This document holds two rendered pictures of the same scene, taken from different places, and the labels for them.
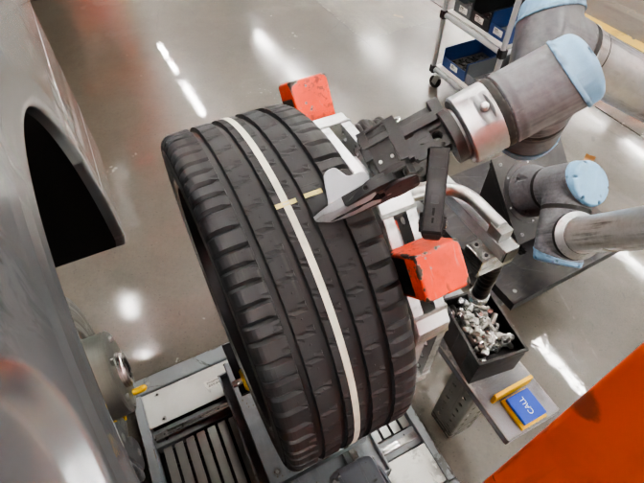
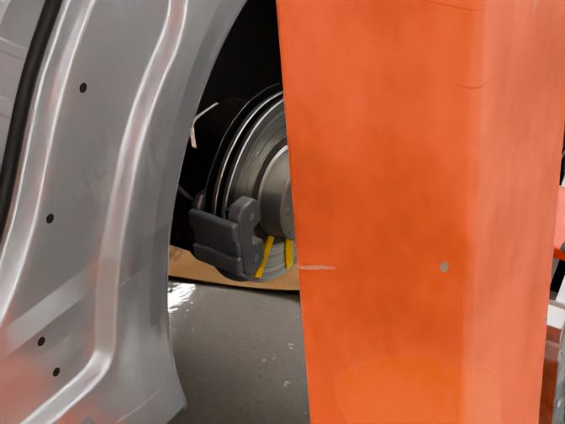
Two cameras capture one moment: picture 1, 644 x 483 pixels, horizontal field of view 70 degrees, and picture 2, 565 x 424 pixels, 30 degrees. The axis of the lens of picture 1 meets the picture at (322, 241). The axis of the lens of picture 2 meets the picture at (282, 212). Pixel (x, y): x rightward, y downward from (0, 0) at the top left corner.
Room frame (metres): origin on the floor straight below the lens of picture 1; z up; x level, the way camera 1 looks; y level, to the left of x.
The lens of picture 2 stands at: (-0.29, -0.91, 1.79)
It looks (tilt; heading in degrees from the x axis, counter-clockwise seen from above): 34 degrees down; 65
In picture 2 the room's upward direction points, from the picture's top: 5 degrees counter-clockwise
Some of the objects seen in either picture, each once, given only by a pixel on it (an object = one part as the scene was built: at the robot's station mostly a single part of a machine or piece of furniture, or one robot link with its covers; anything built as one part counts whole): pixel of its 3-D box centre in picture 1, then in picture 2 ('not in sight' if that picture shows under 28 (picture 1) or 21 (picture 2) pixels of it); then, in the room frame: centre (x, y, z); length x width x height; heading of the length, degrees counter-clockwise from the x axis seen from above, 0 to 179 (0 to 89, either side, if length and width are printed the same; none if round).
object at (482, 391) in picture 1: (477, 356); not in sight; (0.57, -0.43, 0.44); 0.43 x 0.17 x 0.03; 27
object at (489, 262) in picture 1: (489, 252); not in sight; (0.54, -0.32, 0.93); 0.09 x 0.05 x 0.05; 117
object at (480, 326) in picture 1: (478, 333); not in sight; (0.59, -0.42, 0.51); 0.20 x 0.14 x 0.13; 18
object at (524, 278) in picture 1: (506, 239); not in sight; (1.22, -0.76, 0.15); 0.60 x 0.60 x 0.30; 28
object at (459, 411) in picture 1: (465, 396); not in sight; (0.54, -0.44, 0.21); 0.10 x 0.10 x 0.42; 27
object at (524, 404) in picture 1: (524, 406); not in sight; (0.42, -0.51, 0.47); 0.07 x 0.07 x 0.02; 27
